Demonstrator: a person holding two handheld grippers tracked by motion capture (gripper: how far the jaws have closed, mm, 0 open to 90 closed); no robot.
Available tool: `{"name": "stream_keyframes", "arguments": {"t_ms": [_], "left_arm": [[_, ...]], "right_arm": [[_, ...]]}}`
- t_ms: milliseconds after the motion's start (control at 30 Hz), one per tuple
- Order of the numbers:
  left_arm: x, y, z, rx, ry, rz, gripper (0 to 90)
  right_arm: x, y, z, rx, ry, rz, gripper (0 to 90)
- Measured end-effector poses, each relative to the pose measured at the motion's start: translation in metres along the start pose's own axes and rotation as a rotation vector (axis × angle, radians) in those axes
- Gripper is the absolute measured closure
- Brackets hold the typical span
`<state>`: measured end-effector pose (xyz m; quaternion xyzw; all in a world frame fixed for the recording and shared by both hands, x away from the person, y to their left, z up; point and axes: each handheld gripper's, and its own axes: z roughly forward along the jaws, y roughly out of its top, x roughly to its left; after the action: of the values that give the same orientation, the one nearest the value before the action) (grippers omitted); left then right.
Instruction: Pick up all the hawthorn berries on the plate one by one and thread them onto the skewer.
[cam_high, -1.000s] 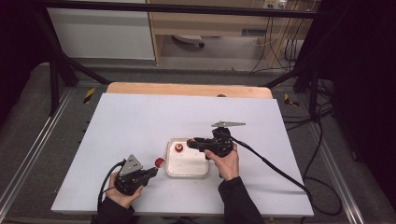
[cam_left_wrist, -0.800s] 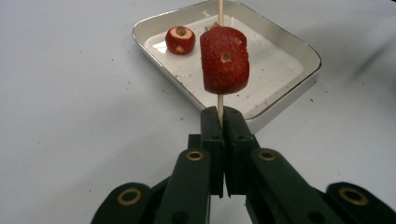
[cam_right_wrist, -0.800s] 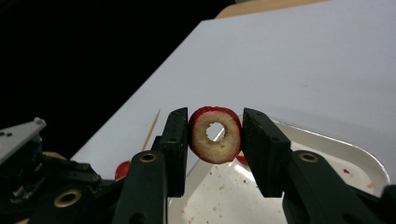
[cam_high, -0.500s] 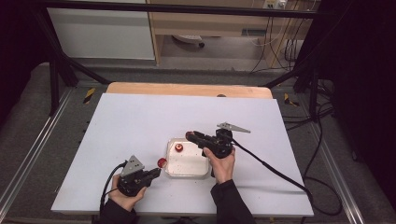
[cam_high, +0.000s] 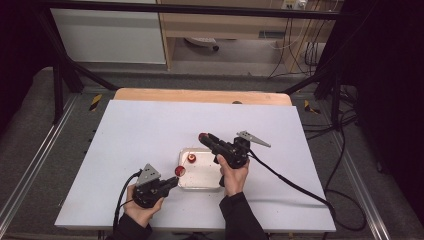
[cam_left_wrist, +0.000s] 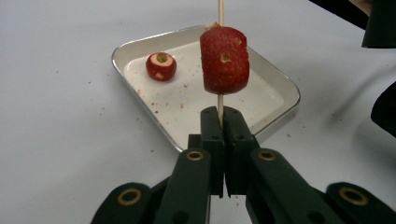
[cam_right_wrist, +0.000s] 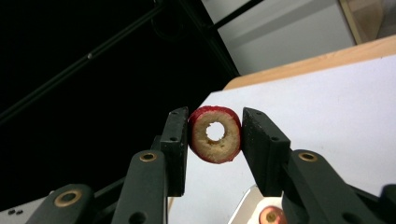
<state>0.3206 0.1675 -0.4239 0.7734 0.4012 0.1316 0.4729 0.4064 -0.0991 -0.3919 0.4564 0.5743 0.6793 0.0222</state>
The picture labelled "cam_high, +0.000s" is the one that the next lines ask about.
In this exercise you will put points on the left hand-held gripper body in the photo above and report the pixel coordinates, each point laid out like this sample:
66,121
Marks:
150,191

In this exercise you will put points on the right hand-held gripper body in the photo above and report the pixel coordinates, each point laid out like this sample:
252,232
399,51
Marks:
233,153

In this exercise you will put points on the red hawthorn fruit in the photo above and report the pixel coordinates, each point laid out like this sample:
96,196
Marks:
202,136
180,171
191,158

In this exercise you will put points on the white rectangular tray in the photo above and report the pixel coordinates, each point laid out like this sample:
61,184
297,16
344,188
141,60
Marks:
201,175

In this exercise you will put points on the person's left hand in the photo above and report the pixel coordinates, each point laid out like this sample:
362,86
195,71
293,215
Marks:
141,213

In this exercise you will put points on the person's right hand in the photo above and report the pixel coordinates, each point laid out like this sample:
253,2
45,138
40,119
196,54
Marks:
233,180

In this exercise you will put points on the black yellow warning tape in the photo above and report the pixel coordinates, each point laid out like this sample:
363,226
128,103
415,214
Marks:
95,102
310,107

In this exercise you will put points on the office chair wheel base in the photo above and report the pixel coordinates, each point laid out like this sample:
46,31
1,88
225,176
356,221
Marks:
201,42

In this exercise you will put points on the light wooden desk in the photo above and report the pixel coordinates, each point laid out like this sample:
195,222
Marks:
233,25

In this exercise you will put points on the white cabinet panel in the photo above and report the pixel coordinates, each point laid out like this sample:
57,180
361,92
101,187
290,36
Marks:
106,35

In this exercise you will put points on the white power strip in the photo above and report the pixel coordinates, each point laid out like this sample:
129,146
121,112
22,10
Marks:
294,4

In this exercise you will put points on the aluminium floor rail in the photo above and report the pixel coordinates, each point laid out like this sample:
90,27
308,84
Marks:
36,156
360,186

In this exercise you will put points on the black metal frame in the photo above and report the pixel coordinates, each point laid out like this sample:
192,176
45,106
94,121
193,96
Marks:
186,9

